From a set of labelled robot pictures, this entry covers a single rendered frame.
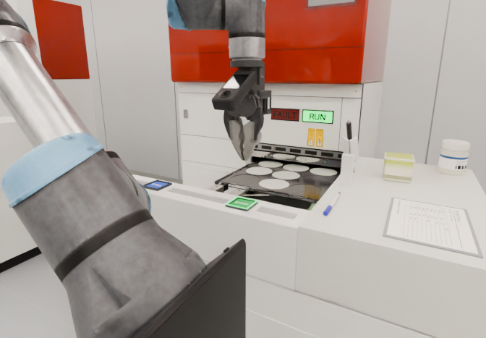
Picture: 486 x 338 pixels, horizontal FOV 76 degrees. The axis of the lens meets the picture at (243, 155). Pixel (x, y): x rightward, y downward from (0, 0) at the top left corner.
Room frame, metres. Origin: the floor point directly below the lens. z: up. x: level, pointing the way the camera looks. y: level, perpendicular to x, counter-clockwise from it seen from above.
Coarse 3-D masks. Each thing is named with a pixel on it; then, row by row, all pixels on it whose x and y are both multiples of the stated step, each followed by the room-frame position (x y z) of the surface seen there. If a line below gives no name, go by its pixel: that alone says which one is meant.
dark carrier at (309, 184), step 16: (272, 160) 1.28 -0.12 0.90; (240, 176) 1.07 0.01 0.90; (256, 176) 1.07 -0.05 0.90; (272, 176) 1.07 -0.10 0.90; (304, 176) 1.07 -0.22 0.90; (320, 176) 1.07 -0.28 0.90; (336, 176) 1.07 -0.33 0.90; (288, 192) 0.91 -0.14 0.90; (304, 192) 0.91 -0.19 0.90; (320, 192) 0.91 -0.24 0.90
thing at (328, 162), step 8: (256, 152) 1.28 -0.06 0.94; (264, 152) 1.26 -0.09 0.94; (272, 152) 1.25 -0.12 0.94; (248, 160) 1.30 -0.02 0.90; (288, 160) 1.21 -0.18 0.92; (296, 160) 1.20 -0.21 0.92; (304, 160) 1.18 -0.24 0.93; (312, 160) 1.16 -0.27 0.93; (320, 160) 1.15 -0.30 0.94; (328, 160) 1.14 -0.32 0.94; (336, 160) 1.13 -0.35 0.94
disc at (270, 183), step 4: (264, 180) 1.02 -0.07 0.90; (268, 180) 1.02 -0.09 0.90; (272, 180) 1.02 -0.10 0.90; (276, 180) 1.02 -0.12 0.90; (280, 180) 1.02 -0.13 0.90; (260, 184) 0.98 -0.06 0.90; (264, 184) 0.98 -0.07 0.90; (268, 184) 0.98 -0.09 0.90; (272, 184) 0.98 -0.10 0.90; (276, 184) 0.98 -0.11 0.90; (280, 184) 0.98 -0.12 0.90; (284, 184) 0.98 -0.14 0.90; (288, 184) 0.98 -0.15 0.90; (272, 188) 0.94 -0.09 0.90; (276, 188) 0.94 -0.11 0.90; (280, 188) 0.94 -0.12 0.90
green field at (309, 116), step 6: (306, 114) 1.19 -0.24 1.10; (312, 114) 1.18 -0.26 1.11; (318, 114) 1.17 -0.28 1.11; (324, 114) 1.16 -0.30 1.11; (330, 114) 1.15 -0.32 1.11; (306, 120) 1.19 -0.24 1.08; (312, 120) 1.18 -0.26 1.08; (318, 120) 1.17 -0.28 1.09; (324, 120) 1.16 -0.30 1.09; (330, 120) 1.15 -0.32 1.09
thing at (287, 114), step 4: (272, 112) 1.26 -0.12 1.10; (276, 112) 1.25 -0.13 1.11; (280, 112) 1.24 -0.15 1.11; (284, 112) 1.23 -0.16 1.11; (288, 112) 1.23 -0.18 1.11; (292, 112) 1.22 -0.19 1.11; (296, 112) 1.21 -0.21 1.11; (272, 116) 1.26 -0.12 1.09; (276, 116) 1.25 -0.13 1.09; (280, 116) 1.24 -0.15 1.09; (284, 116) 1.23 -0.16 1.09; (288, 116) 1.23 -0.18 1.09; (292, 116) 1.22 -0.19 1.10; (296, 116) 1.21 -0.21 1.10
